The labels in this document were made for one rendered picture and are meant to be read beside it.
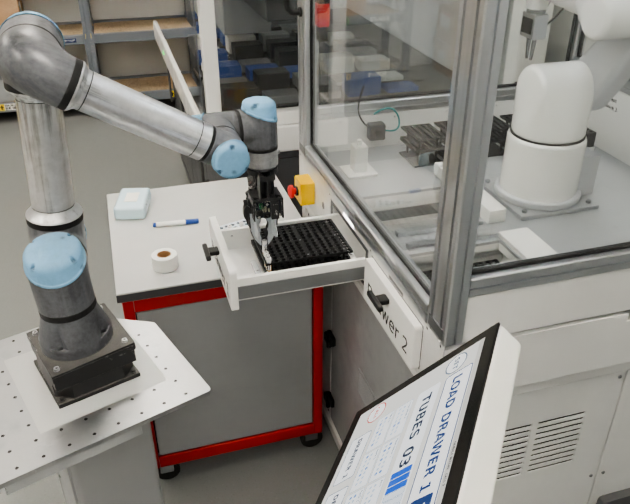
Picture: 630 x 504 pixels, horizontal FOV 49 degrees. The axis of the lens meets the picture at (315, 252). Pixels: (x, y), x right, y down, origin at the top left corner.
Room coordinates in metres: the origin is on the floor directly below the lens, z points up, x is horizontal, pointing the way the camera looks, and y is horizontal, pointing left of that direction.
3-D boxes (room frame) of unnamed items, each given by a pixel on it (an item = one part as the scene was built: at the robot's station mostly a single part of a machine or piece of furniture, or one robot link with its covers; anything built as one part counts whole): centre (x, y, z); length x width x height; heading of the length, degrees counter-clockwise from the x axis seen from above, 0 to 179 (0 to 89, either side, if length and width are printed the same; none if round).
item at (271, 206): (1.44, 0.12, 1.08); 0.09 x 0.08 x 0.12; 17
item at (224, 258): (1.46, 0.23, 0.87); 0.29 x 0.02 x 0.11; 17
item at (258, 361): (1.86, 0.33, 0.38); 0.62 x 0.58 x 0.76; 17
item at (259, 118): (1.44, 0.12, 1.24); 0.09 x 0.08 x 0.11; 108
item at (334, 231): (1.52, 0.04, 0.87); 0.22 x 0.18 x 0.06; 107
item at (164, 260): (1.62, 0.41, 0.78); 0.07 x 0.07 x 0.04
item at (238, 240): (1.53, 0.03, 0.86); 0.40 x 0.26 x 0.06; 107
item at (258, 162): (1.45, 0.12, 1.16); 0.08 x 0.08 x 0.05
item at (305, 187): (1.87, 0.03, 0.88); 0.07 x 0.05 x 0.07; 17
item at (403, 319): (1.26, -0.17, 0.87); 0.29 x 0.02 x 0.11; 17
